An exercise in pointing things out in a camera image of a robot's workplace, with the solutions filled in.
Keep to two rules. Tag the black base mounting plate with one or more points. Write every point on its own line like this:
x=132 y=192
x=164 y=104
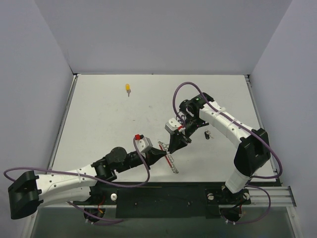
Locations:
x=170 y=200

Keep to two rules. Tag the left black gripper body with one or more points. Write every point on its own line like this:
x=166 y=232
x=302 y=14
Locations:
x=149 y=157

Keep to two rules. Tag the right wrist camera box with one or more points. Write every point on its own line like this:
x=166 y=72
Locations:
x=173 y=126

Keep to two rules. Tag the yellow tagged key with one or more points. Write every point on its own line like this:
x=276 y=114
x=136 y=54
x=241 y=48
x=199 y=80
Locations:
x=127 y=88

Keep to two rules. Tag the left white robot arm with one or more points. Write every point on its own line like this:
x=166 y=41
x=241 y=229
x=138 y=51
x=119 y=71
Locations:
x=29 y=190

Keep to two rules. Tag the black tagged key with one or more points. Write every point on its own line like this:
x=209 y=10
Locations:
x=208 y=135

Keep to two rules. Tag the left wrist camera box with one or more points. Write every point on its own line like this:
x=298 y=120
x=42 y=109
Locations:
x=143 y=144

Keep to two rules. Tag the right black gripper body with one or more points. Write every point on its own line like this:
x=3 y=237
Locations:
x=182 y=135

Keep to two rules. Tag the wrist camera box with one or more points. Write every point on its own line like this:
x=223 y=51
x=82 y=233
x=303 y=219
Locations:
x=173 y=126
x=143 y=144

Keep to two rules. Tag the red handled keyring holder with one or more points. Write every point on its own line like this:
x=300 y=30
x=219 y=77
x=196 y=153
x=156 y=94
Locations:
x=168 y=157

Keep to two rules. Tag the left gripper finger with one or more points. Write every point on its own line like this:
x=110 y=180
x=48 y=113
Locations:
x=155 y=153
x=152 y=159

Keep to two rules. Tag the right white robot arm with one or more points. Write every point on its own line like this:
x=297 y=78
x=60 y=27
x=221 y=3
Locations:
x=251 y=144

